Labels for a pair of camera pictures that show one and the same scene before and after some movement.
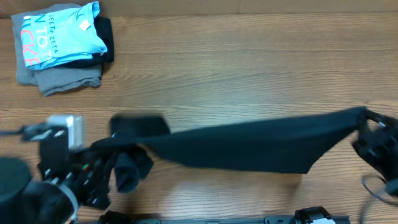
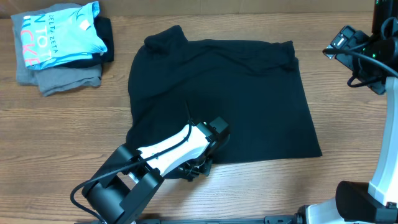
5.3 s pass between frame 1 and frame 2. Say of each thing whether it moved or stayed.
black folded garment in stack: stayed
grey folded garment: stayed
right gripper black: moved
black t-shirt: moved
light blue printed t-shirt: stayed
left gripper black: moved
